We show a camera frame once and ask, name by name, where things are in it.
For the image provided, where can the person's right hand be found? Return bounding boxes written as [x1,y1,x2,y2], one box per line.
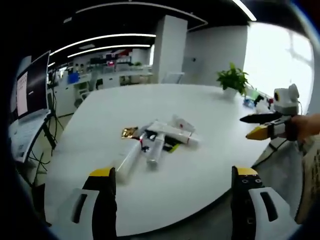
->
[286,113,320,144]

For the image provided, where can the white cylindrical skincare bottle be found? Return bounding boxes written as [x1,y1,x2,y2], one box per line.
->
[145,136,166,171]

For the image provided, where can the open laptop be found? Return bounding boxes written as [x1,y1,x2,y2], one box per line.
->
[8,50,52,164]

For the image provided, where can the ceiling light strip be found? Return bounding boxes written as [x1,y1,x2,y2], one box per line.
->
[48,33,157,56]
[66,44,154,59]

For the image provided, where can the green potted plant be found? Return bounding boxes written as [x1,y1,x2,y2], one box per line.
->
[215,62,250,101]

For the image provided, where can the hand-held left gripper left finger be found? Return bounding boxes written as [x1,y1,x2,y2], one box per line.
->
[55,166,118,240]

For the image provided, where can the clutter of small desk items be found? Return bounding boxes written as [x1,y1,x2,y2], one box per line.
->
[243,89,275,113]

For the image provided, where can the gold skincare sachet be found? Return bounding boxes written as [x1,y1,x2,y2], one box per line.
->
[120,126,139,139]

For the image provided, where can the white skincare box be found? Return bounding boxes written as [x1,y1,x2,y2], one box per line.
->
[146,120,200,151]

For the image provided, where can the black cables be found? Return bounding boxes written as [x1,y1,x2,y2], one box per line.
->
[29,109,66,187]

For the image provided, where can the long white skincare tube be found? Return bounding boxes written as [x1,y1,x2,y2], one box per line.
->
[116,139,147,185]

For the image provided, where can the person's printed clothing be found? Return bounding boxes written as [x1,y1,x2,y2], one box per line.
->
[294,136,320,226]

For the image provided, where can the black yellow skincare sachet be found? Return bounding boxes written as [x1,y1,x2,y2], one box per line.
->
[162,141,181,153]

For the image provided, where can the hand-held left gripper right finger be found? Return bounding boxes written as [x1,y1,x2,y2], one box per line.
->
[230,165,302,240]

